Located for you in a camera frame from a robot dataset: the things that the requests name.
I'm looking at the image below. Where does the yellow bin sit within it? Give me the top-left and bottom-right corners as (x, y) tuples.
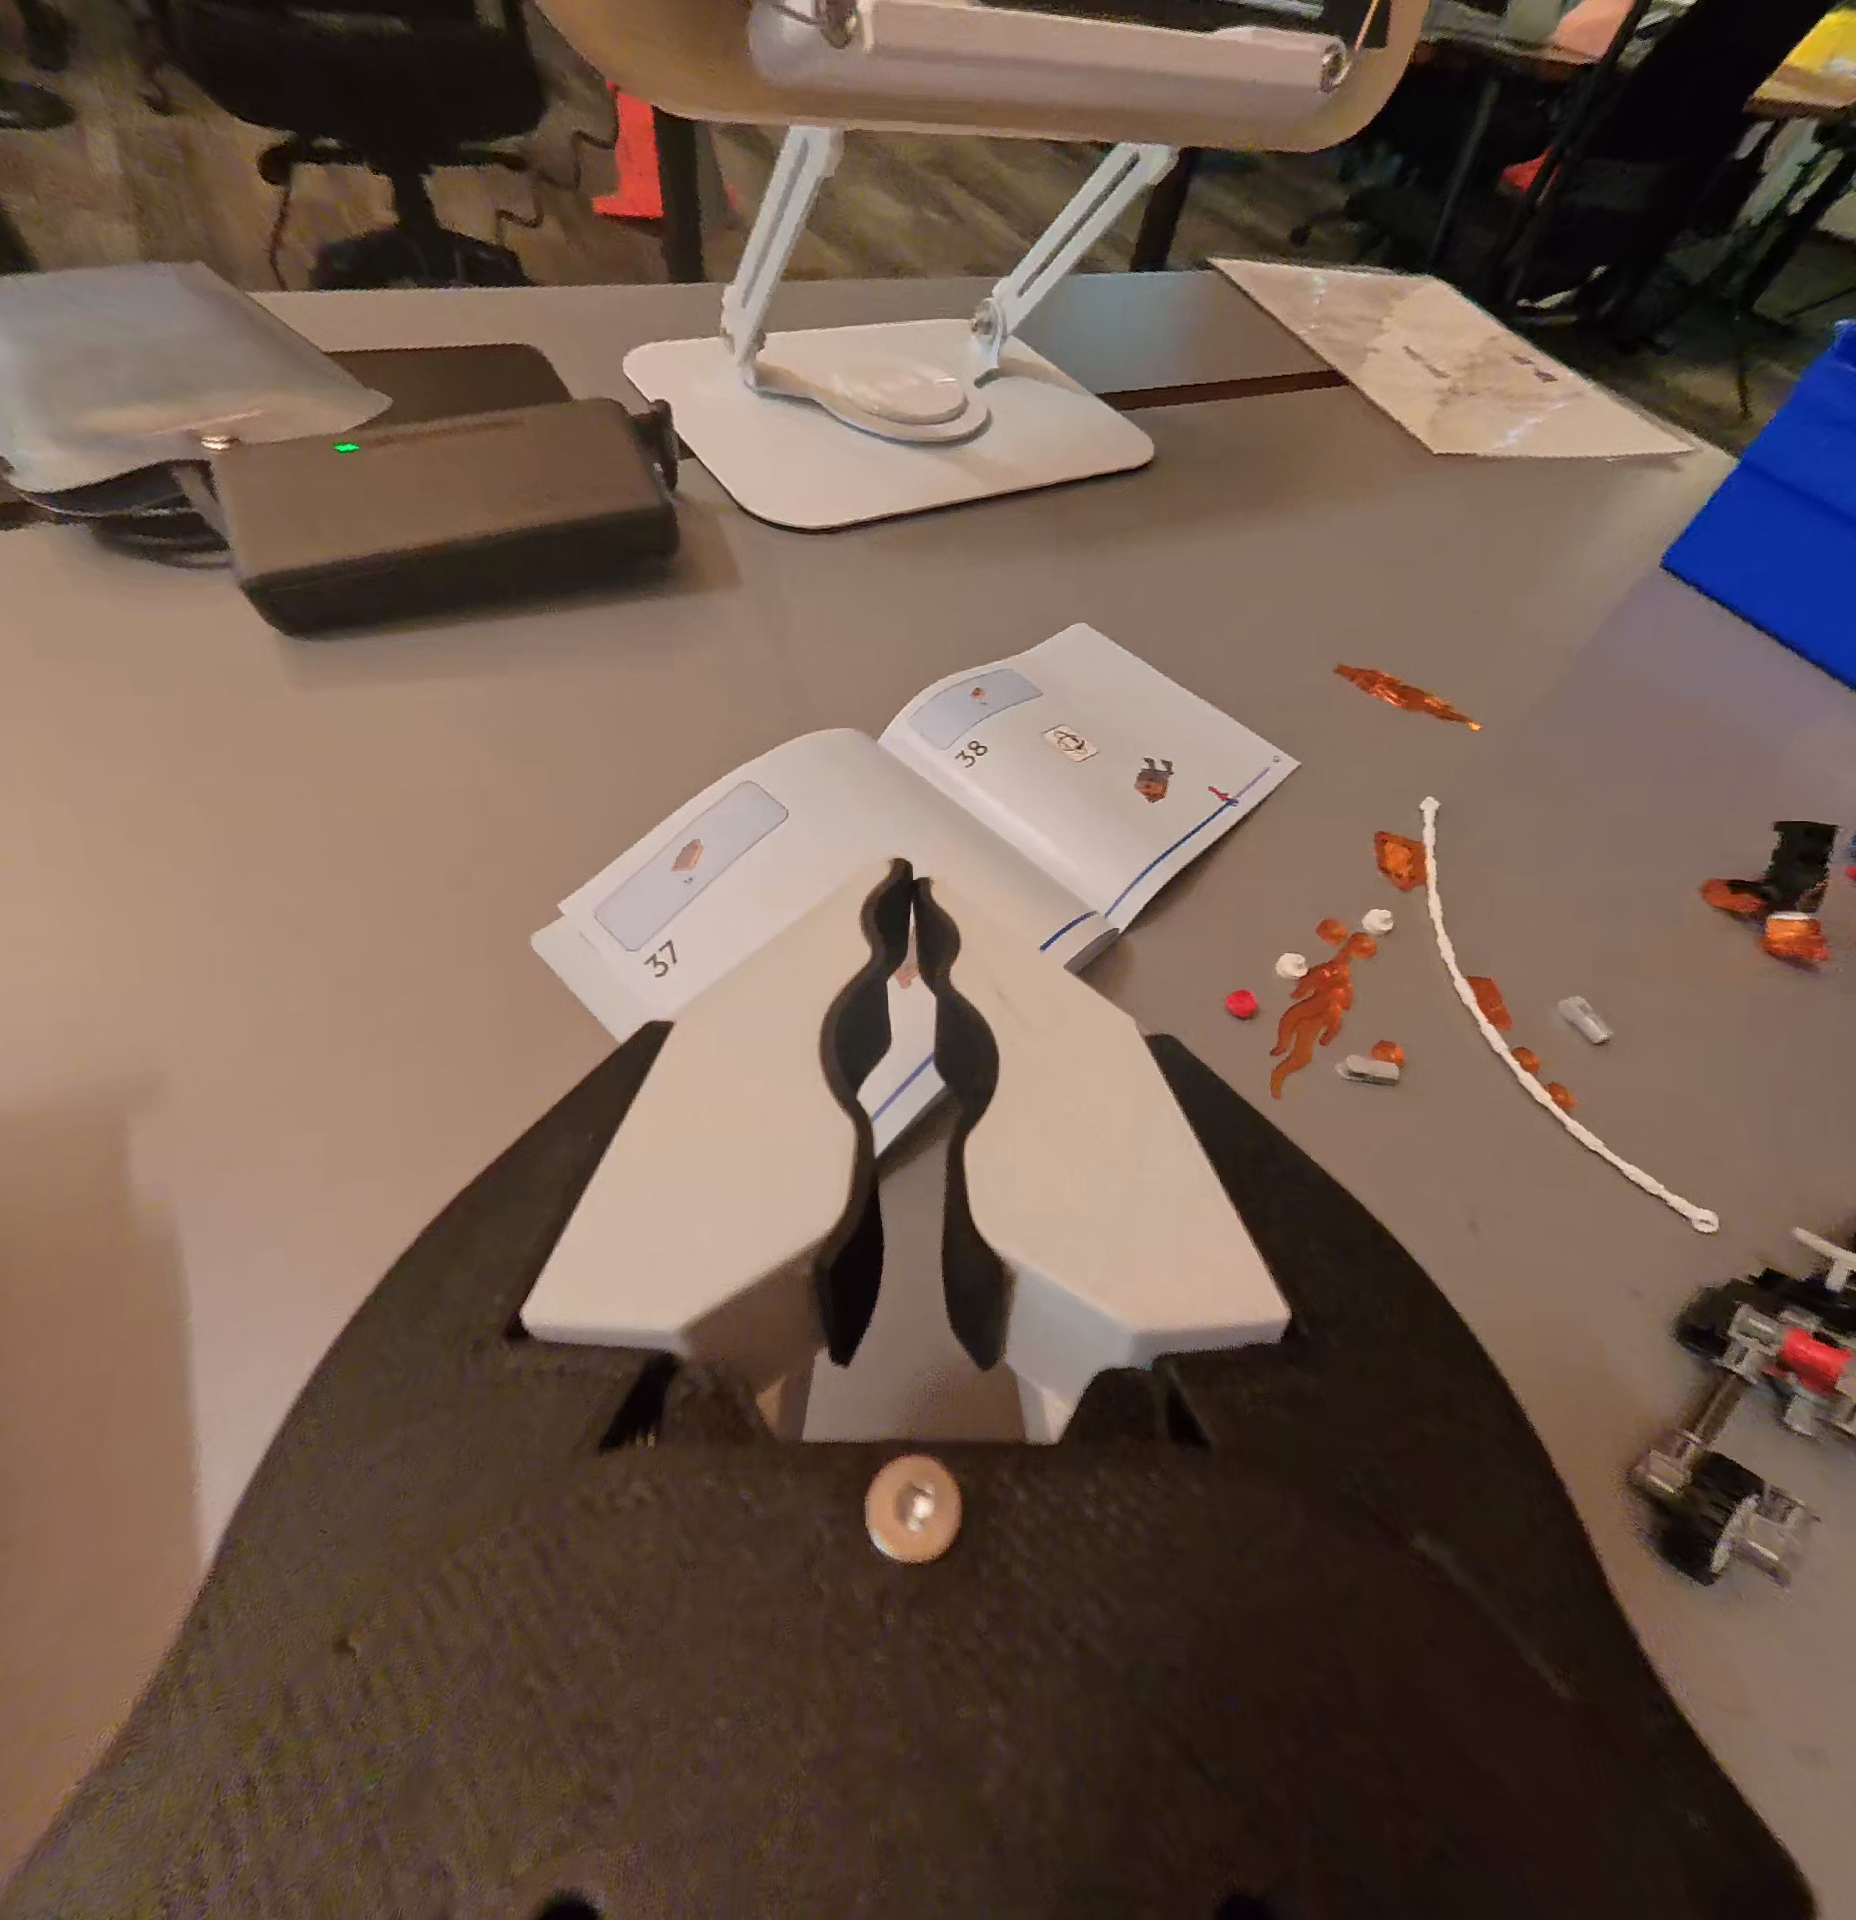
(1776, 0), (1856, 96)

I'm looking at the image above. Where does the white lego chain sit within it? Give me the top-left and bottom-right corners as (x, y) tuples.
(1416, 795), (1723, 1237)

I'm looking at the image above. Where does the black flaming lego minifigure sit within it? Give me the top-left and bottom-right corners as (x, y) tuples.
(1702, 821), (1844, 966)

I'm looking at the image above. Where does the branched orange lego flame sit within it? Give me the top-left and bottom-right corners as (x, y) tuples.
(1266, 928), (1381, 1103)

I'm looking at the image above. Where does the silver foil bag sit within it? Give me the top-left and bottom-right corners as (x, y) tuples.
(0, 264), (395, 496)

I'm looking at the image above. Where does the black desk pad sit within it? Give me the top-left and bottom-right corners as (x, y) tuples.
(325, 340), (572, 437)

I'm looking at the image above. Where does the narrow orange lego flame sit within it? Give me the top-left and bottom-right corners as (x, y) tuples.
(1332, 662), (1483, 734)

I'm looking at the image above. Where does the red object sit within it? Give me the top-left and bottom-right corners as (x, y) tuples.
(589, 81), (670, 225)

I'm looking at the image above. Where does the white laptop stand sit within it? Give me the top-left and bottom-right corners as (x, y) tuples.
(623, 0), (1352, 537)

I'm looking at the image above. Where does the black lego motorcycle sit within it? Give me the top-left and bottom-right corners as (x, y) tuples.
(1623, 1198), (1856, 1588)

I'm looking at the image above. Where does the black office chair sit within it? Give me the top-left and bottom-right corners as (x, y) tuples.
(175, 0), (572, 291)

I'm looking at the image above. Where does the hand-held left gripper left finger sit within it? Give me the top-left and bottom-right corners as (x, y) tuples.
(520, 858), (917, 1443)

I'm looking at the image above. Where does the black power bank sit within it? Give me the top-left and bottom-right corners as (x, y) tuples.
(207, 398), (683, 636)

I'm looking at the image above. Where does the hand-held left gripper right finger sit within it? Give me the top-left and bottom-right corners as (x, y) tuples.
(914, 877), (1292, 1447)

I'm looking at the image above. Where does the lego instruction booklet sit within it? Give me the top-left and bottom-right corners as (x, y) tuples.
(531, 624), (1300, 1165)

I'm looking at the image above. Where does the plain blue storage bin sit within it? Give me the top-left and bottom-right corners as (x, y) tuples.
(1660, 315), (1856, 708)

